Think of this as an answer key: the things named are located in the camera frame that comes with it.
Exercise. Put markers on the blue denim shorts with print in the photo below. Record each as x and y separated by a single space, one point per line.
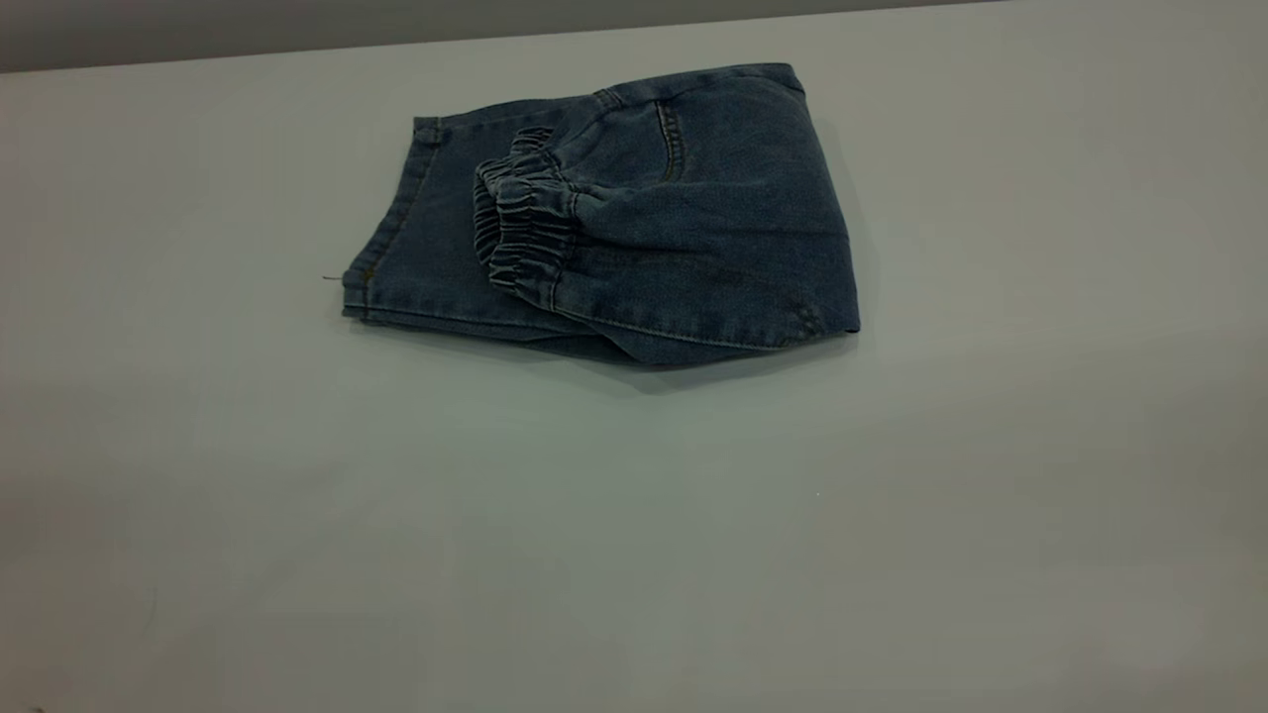
693 228

